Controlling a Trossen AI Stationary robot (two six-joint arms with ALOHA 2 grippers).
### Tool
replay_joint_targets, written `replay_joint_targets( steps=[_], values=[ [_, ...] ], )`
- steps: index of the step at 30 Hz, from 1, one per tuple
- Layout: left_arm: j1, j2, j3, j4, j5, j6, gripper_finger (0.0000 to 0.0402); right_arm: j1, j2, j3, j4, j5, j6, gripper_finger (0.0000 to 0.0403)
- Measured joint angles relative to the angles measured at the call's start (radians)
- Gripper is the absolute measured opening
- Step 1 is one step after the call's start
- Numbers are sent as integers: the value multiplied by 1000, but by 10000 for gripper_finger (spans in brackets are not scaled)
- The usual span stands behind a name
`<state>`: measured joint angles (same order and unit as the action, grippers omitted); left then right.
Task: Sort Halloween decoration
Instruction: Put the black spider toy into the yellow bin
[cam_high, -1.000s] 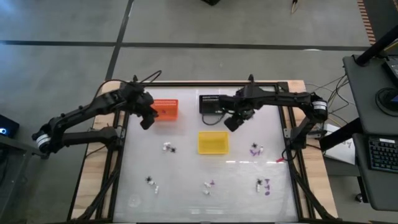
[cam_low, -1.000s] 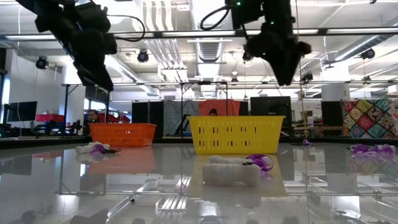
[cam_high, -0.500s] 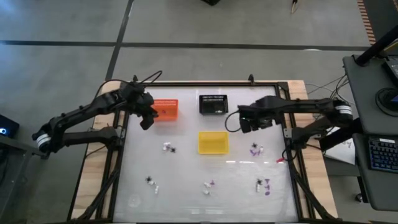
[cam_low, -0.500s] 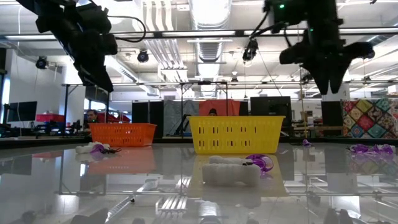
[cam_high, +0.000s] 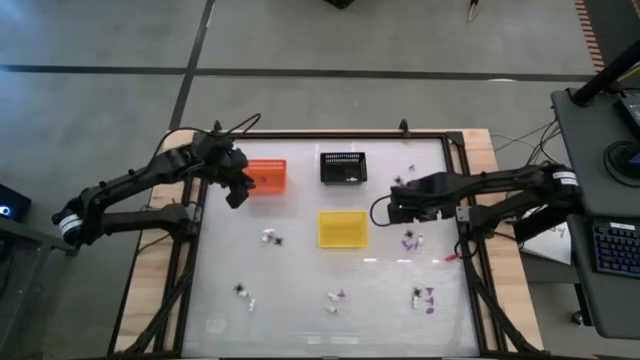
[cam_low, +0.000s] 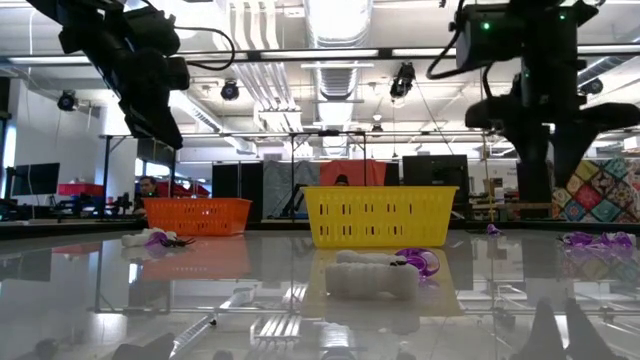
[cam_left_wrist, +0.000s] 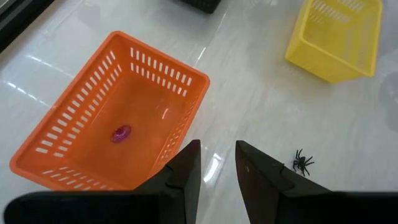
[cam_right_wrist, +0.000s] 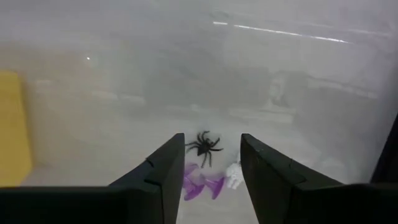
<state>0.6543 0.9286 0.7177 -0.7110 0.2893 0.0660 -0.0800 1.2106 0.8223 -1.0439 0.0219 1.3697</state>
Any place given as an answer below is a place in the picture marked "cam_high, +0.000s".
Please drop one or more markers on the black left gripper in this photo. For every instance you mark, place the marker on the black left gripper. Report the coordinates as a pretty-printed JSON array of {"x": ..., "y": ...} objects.
[{"x": 225, "y": 157}]

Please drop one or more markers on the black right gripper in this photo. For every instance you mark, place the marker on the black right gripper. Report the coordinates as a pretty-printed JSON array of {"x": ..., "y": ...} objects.
[{"x": 425, "y": 200}]

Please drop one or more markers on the small black plastic spider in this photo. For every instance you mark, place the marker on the small black plastic spider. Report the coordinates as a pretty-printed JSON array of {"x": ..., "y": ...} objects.
[
  {"x": 409, "y": 233},
  {"x": 239, "y": 287},
  {"x": 398, "y": 180},
  {"x": 416, "y": 291},
  {"x": 278, "y": 241}
]

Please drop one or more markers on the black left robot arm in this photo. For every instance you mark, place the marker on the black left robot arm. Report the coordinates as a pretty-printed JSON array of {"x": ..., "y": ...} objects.
[{"x": 130, "y": 177}]

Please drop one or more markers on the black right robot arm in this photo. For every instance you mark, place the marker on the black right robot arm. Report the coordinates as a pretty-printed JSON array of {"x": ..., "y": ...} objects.
[{"x": 500, "y": 180}]

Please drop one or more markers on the orange plastic basket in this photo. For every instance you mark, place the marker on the orange plastic basket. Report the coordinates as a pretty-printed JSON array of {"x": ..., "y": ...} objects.
[{"x": 275, "y": 172}]

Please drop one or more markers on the yellow plastic basket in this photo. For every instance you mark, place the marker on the yellow plastic basket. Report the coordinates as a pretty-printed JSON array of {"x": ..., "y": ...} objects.
[{"x": 342, "y": 230}]

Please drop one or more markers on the red clip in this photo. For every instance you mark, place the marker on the red clip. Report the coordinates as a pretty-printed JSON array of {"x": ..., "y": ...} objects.
[{"x": 451, "y": 258}]

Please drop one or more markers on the black plastic basket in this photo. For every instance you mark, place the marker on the black plastic basket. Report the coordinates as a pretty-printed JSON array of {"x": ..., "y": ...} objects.
[{"x": 332, "y": 172}]

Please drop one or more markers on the white paper sheet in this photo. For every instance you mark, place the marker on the white paper sheet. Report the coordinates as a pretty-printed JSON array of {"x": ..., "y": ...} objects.
[{"x": 550, "y": 245}]

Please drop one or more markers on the grey metal table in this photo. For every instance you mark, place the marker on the grey metal table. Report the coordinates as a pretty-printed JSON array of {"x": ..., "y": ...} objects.
[{"x": 45, "y": 239}]

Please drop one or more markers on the grey side desk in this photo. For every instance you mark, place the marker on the grey side desk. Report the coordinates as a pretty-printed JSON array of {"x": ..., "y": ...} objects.
[{"x": 590, "y": 150}]

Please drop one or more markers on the black caster wheel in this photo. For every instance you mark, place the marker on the black caster wheel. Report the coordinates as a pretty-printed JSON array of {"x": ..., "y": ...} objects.
[{"x": 578, "y": 318}]

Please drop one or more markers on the tan wooden legs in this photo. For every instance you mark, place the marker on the tan wooden legs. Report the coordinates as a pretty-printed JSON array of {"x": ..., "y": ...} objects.
[{"x": 472, "y": 12}]

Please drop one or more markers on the black object on floor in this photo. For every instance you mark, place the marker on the black object on floor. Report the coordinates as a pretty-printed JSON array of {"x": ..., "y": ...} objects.
[{"x": 340, "y": 2}]

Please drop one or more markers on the black backlit keyboard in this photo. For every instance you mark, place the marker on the black backlit keyboard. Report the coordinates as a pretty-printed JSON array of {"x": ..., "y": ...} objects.
[{"x": 617, "y": 250}]

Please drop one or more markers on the black computer box with light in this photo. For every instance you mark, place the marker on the black computer box with light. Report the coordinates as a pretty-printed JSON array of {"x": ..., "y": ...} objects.
[{"x": 12, "y": 202}]

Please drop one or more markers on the black round headphones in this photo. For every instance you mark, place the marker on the black round headphones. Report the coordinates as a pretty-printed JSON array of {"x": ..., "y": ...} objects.
[{"x": 617, "y": 162}]

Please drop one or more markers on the black pole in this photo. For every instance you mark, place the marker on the black pole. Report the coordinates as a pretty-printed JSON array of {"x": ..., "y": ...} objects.
[{"x": 605, "y": 75}]

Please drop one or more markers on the black laptop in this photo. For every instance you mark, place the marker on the black laptop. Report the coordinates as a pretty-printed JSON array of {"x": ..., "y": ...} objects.
[{"x": 631, "y": 112}]

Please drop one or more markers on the dark mat with striped edge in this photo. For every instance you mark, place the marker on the dark mat with striped edge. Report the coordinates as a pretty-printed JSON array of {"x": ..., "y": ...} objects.
[{"x": 620, "y": 25}]

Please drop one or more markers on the grey metal bracket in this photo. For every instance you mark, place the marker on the grey metal bracket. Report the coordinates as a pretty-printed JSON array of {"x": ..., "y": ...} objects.
[{"x": 462, "y": 214}]

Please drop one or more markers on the black frame clamp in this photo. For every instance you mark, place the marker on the black frame clamp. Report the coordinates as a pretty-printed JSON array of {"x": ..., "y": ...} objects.
[{"x": 404, "y": 127}]

